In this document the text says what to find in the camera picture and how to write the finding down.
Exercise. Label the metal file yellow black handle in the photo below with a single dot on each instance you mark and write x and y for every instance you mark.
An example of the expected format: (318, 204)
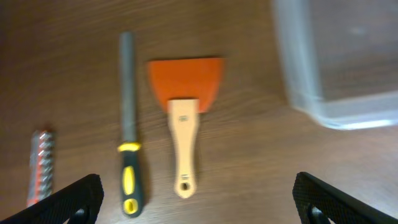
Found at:
(132, 191)

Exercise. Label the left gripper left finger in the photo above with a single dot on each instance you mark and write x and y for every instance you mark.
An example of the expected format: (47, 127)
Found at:
(80, 202)

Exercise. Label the socket set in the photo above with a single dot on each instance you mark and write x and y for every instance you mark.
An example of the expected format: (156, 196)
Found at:
(41, 166)

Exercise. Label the orange scraper wooden handle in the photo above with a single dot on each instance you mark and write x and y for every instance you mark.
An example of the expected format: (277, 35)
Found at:
(185, 88)

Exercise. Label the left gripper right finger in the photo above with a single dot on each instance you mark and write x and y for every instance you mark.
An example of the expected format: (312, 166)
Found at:
(319, 202)

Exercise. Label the clear plastic container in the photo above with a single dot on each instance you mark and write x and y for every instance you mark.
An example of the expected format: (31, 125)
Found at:
(339, 59)

